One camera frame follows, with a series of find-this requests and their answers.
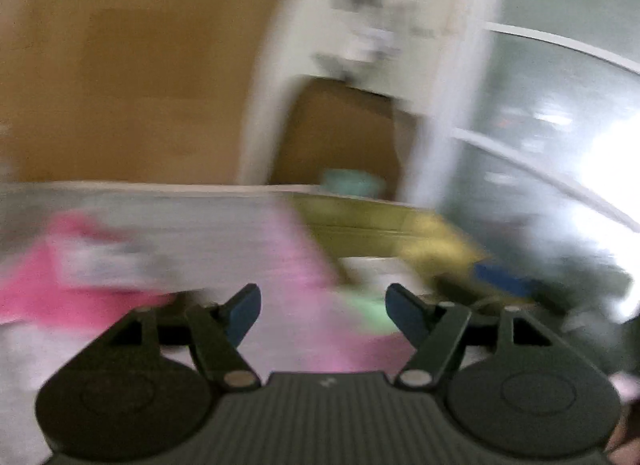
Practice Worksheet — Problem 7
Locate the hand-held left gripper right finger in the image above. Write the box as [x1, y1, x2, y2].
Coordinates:
[385, 283, 556, 391]

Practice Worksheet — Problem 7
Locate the large cardboard box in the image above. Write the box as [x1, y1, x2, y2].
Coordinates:
[0, 0, 303, 186]

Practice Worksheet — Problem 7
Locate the blue cloth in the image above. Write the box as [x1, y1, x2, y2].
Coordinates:
[474, 264, 545, 299]

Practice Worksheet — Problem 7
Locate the white wall charger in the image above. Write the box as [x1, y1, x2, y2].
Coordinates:
[310, 0, 433, 82]

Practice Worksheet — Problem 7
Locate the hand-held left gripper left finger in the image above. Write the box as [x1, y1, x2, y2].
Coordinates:
[107, 283, 262, 391]

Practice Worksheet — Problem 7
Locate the grey star-print bed sheet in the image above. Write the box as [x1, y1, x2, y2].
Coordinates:
[0, 182, 351, 465]

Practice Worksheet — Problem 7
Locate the pink tin box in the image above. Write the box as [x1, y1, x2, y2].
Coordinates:
[277, 192, 483, 373]

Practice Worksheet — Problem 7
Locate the white cloth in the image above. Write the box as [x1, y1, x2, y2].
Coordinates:
[345, 257, 417, 292]

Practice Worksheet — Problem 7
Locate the glass window door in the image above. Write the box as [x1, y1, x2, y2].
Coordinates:
[430, 0, 640, 346]

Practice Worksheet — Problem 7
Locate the pink cloth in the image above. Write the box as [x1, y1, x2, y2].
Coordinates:
[0, 212, 175, 330]

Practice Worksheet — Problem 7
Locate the teal cup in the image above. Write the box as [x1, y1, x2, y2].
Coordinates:
[320, 168, 387, 198]

